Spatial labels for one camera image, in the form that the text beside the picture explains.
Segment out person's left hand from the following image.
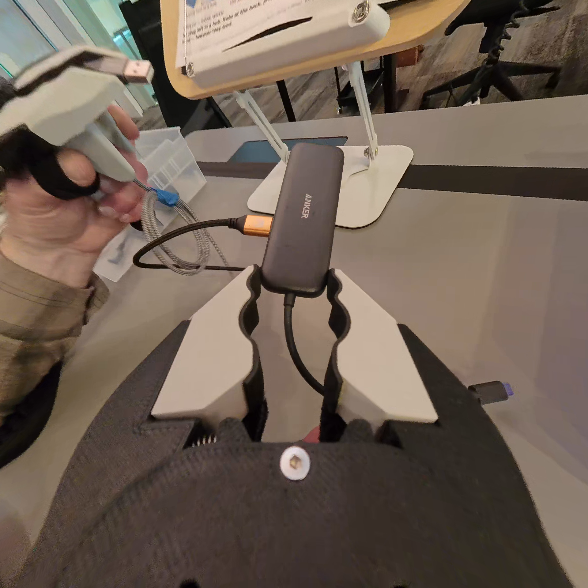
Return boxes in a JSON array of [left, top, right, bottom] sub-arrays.
[[0, 103, 149, 287]]

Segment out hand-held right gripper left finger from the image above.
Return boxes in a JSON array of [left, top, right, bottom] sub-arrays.
[[152, 265, 267, 438]]

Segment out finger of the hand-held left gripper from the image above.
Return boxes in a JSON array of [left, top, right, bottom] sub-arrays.
[[11, 46, 115, 85], [0, 69, 127, 148]]

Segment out black office chair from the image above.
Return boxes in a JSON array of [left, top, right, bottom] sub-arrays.
[[418, 0, 561, 111]]

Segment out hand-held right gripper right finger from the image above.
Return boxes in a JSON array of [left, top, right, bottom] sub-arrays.
[[322, 269, 438, 440]]

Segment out dark desk mat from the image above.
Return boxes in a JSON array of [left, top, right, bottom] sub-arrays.
[[228, 138, 348, 164]]

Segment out clear plastic organizer box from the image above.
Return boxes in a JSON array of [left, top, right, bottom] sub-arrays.
[[92, 127, 208, 283]]

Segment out white document stand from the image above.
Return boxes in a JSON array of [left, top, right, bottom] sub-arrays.
[[175, 0, 414, 228]]

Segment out braided usb cable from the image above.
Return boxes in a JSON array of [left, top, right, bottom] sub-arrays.
[[92, 57, 214, 276]]

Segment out black foam wrist rest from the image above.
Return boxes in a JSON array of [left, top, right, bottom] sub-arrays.
[[0, 359, 63, 469]]

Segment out person's left forearm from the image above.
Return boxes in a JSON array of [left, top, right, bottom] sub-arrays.
[[0, 253, 109, 414]]

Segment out slim hub tail cable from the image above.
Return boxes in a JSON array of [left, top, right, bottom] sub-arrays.
[[283, 294, 513, 405]]

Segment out instruction sheet on stand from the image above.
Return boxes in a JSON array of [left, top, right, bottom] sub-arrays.
[[159, 0, 474, 100]]

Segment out printed instruction sheet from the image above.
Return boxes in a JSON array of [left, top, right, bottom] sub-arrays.
[[179, 0, 318, 47]]

